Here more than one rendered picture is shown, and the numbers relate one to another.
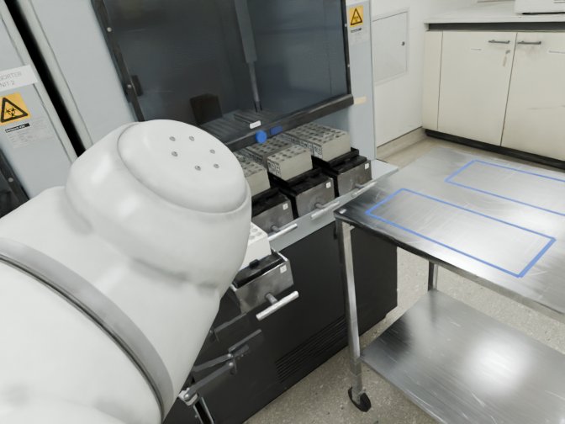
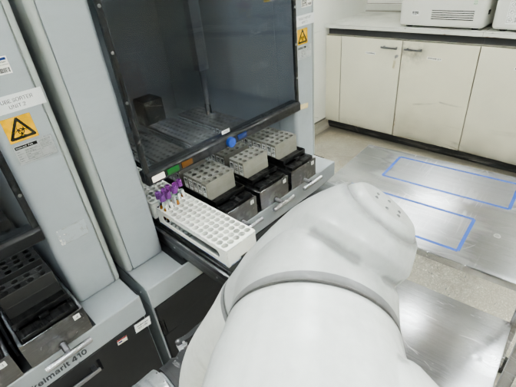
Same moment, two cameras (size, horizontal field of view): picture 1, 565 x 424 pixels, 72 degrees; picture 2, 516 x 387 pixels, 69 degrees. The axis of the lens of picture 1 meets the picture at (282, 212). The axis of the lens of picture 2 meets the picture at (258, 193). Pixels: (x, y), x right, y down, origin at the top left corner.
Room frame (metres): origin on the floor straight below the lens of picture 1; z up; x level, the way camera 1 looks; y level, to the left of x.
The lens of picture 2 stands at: (-0.02, 0.19, 1.43)
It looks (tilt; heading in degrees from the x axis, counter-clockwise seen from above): 33 degrees down; 346
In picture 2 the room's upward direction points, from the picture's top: 6 degrees counter-clockwise
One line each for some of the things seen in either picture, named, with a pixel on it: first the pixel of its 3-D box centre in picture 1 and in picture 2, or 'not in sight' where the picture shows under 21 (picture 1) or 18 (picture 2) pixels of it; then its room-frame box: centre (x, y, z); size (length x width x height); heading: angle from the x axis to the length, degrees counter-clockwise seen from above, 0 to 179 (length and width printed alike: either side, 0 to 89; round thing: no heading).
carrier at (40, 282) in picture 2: not in sight; (29, 292); (0.68, 0.56, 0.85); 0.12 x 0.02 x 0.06; 119
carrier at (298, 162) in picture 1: (294, 165); (253, 164); (1.03, -0.06, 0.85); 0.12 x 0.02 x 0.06; 119
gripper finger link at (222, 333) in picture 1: (232, 327); not in sight; (0.55, 0.14, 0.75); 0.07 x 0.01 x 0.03; 119
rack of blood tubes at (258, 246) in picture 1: (219, 229); (203, 227); (0.78, 0.15, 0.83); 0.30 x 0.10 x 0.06; 29
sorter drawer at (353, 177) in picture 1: (293, 150); (240, 148); (1.31, -0.08, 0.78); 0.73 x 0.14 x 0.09; 29
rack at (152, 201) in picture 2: not in sight; (141, 189); (1.06, 0.31, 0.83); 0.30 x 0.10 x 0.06; 29
